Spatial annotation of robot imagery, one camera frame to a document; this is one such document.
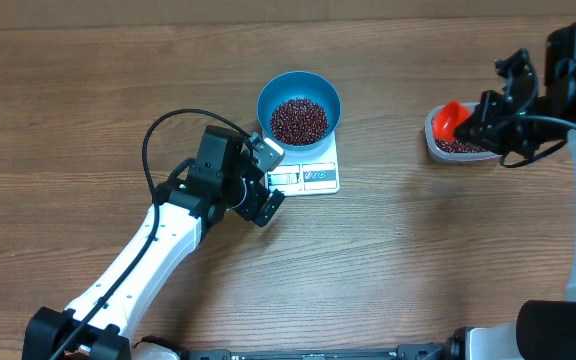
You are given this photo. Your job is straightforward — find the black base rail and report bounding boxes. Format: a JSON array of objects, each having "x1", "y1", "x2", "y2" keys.
[{"x1": 132, "y1": 334, "x2": 449, "y2": 360}]

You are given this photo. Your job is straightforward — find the red beans in bowl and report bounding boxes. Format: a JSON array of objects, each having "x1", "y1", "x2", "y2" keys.
[{"x1": 270, "y1": 98, "x2": 329, "y2": 146}]

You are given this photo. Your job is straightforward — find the white kitchen scale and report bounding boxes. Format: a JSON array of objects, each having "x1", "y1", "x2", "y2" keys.
[{"x1": 264, "y1": 133, "x2": 340, "y2": 197}]

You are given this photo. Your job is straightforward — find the red scoop with blue handle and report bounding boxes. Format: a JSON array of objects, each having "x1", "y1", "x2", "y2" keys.
[{"x1": 431, "y1": 101, "x2": 471, "y2": 142}]

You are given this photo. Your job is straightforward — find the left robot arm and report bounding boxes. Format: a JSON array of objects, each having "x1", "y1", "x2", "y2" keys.
[{"x1": 22, "y1": 126, "x2": 285, "y2": 359}]

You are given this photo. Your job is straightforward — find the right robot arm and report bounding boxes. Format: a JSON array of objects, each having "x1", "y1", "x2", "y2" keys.
[{"x1": 431, "y1": 23, "x2": 576, "y2": 359}]

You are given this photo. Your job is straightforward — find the blue bowl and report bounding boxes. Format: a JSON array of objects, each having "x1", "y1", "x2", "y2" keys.
[{"x1": 256, "y1": 71, "x2": 342, "y2": 150}]

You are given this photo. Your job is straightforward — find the clear plastic container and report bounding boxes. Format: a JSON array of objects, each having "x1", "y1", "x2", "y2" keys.
[{"x1": 424, "y1": 105, "x2": 498, "y2": 164}]

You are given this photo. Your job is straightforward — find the red beans in container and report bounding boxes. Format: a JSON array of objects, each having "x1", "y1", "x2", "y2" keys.
[{"x1": 434, "y1": 138, "x2": 484, "y2": 154}]

